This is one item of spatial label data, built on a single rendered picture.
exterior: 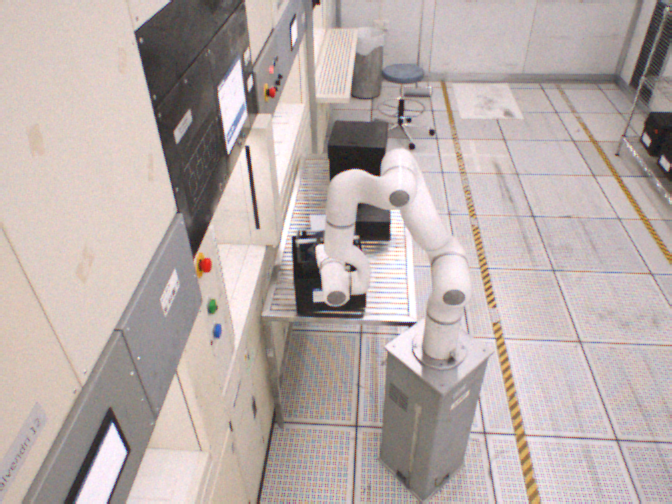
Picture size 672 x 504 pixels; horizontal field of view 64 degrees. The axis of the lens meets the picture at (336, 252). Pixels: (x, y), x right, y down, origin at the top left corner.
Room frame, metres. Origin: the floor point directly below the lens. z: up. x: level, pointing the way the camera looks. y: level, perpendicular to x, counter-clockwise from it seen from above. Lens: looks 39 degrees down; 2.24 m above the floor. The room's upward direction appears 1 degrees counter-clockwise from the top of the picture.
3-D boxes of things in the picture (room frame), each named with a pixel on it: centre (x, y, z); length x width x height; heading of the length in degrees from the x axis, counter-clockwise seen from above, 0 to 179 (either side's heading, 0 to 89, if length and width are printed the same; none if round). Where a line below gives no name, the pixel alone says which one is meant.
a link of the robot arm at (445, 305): (1.25, -0.36, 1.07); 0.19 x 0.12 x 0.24; 175
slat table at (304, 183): (2.09, -0.06, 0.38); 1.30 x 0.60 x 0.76; 175
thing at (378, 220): (2.09, -0.11, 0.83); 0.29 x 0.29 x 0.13; 86
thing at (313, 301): (1.63, 0.03, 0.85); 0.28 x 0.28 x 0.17; 5
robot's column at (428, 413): (1.29, -0.36, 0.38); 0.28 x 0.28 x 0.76; 40
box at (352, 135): (2.50, -0.13, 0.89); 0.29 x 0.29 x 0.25; 81
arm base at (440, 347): (1.29, -0.36, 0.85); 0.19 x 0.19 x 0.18
